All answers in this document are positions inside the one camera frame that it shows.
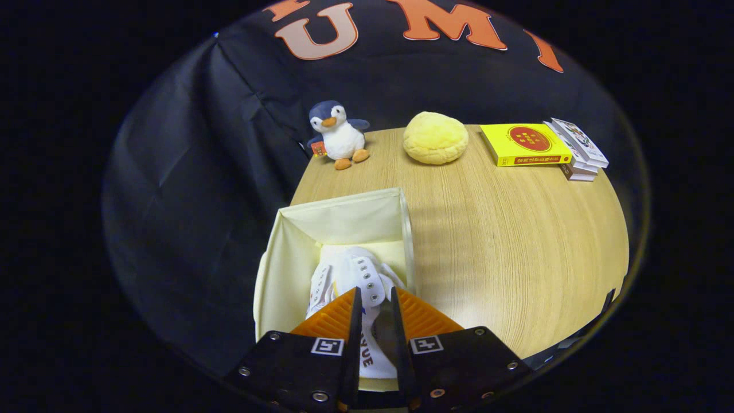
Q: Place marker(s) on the yellow round plush toy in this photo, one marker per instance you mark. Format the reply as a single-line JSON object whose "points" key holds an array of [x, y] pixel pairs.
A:
{"points": [[436, 137]]}

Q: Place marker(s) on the beige fabric storage box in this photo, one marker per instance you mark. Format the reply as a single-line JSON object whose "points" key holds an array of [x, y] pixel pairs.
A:
{"points": [[338, 221]]}

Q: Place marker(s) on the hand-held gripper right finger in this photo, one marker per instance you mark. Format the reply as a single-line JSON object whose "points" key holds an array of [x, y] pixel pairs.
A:
{"points": [[401, 344]]}

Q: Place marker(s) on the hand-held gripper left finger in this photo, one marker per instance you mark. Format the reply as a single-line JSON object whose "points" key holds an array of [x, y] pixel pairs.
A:
{"points": [[352, 344]]}

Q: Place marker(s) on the white canvas shoe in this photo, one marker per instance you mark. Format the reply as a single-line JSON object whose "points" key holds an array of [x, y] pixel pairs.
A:
{"points": [[367, 275], [321, 284]]}

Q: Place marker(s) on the yellow book with red circle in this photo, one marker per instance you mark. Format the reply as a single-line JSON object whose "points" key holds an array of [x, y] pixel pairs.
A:
{"points": [[524, 143]]}

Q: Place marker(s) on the dark brown book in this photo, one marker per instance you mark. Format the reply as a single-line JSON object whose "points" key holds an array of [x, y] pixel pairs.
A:
{"points": [[576, 175]]}

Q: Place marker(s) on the penguin plush toy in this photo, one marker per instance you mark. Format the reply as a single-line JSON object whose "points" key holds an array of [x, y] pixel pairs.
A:
{"points": [[341, 137]]}

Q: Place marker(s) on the plain white book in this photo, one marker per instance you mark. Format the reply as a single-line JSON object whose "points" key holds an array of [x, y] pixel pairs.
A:
{"points": [[582, 166]]}

